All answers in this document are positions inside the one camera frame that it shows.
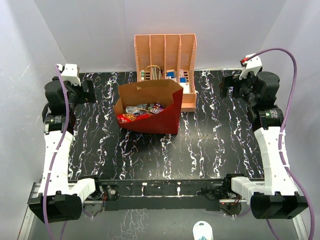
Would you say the peach desk organizer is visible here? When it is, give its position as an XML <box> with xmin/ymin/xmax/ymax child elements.
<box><xmin>134</xmin><ymin>33</ymin><xmax>197</xmax><ymax>112</ymax></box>

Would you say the red paper bag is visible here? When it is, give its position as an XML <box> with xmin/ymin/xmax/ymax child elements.
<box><xmin>114</xmin><ymin>79</ymin><xmax>183</xmax><ymax>135</ymax></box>

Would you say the white oval object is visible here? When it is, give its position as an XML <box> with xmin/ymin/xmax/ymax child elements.
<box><xmin>192</xmin><ymin>220</ymin><xmax>214</xmax><ymax>240</ymax></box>

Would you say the purple cable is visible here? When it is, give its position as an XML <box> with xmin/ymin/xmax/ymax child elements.
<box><xmin>42</xmin><ymin>64</ymin><xmax>96</xmax><ymax>240</ymax></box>
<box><xmin>239</xmin><ymin>47</ymin><xmax>315</xmax><ymax>240</ymax></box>

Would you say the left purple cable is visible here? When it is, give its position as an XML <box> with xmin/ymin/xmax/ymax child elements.
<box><xmin>42</xmin><ymin>64</ymin><xmax>96</xmax><ymax>240</ymax></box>

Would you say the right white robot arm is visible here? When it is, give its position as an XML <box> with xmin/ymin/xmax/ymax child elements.
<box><xmin>219</xmin><ymin>71</ymin><xmax>308</xmax><ymax>220</ymax></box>

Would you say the purple candy pack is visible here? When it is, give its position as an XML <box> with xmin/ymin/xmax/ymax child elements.
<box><xmin>147</xmin><ymin>102</ymin><xmax>165</xmax><ymax>115</ymax></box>

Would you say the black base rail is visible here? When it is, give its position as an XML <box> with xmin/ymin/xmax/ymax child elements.
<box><xmin>72</xmin><ymin>178</ymin><xmax>253</xmax><ymax>212</ymax></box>

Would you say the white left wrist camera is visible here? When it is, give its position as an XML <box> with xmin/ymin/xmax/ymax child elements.
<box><xmin>56</xmin><ymin>63</ymin><xmax>81</xmax><ymax>86</ymax></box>

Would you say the red white paper box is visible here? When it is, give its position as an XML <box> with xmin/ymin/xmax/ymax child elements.
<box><xmin>165</xmin><ymin>69</ymin><xmax>177</xmax><ymax>81</ymax></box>

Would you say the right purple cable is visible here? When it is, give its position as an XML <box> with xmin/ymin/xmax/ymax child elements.
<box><xmin>239</xmin><ymin>47</ymin><xmax>315</xmax><ymax>240</ymax></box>

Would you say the red chips bag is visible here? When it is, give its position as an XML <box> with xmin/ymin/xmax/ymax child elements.
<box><xmin>116</xmin><ymin>113</ymin><xmax>150</xmax><ymax>124</ymax></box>

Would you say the white card box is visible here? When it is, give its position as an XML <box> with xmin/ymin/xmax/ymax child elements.
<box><xmin>179</xmin><ymin>77</ymin><xmax>190</xmax><ymax>94</ymax></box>

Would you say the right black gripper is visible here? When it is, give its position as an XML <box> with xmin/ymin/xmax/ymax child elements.
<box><xmin>218</xmin><ymin>71</ymin><xmax>259</xmax><ymax>106</ymax></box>

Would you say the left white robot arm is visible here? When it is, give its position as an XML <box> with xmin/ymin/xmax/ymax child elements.
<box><xmin>28</xmin><ymin>77</ymin><xmax>104</xmax><ymax>223</ymax></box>

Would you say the light blue snack pouch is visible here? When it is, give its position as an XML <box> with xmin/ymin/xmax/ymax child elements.
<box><xmin>125</xmin><ymin>104</ymin><xmax>148</xmax><ymax>116</ymax></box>

